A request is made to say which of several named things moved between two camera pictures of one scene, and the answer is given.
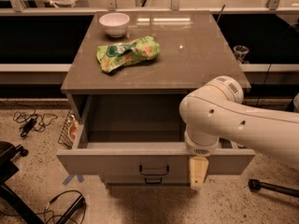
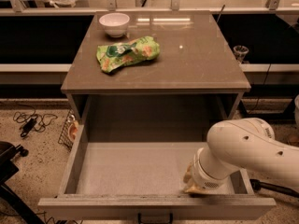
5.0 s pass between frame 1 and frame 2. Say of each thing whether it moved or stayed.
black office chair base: stayed
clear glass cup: stayed
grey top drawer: moved
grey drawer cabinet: stayed
